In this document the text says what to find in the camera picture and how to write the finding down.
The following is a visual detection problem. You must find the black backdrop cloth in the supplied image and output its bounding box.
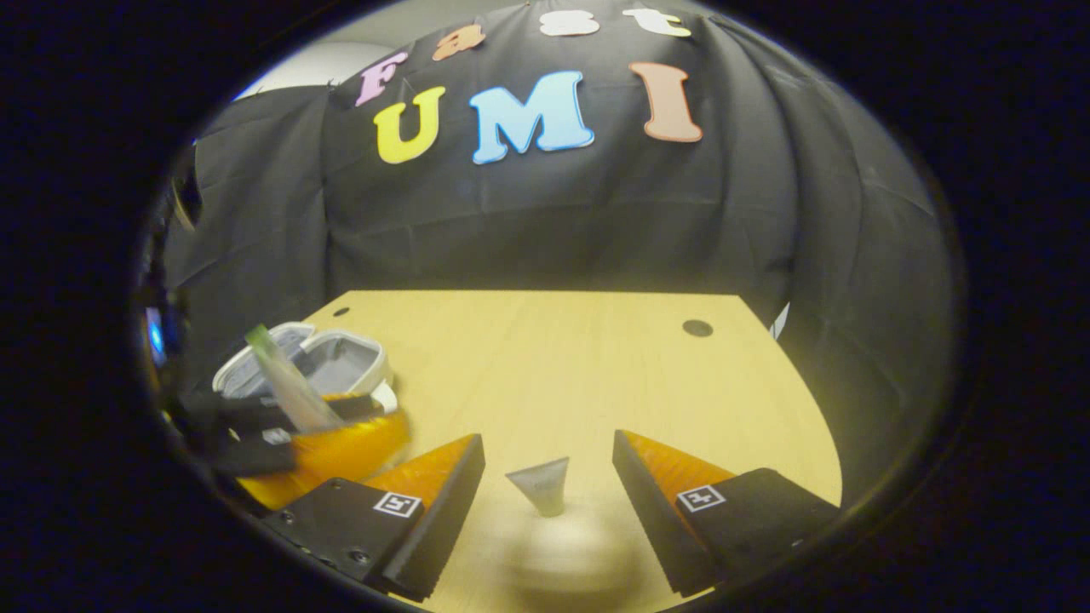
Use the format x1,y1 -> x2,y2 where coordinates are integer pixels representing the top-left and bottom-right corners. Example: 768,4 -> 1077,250
162,0 -> 955,512

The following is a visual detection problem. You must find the white suitcase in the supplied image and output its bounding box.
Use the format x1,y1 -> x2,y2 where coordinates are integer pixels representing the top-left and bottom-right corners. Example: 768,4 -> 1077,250
211,322 -> 399,418

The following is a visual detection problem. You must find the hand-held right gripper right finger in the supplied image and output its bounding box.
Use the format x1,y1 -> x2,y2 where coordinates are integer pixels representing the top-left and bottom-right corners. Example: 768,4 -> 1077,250
611,428 -> 844,597

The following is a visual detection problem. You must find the grey skincare tube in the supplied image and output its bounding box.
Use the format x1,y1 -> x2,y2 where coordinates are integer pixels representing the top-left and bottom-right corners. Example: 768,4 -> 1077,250
505,457 -> 570,518

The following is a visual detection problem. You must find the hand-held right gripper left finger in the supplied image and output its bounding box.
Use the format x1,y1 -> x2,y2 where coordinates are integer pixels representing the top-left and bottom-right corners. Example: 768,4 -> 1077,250
260,433 -> 486,604

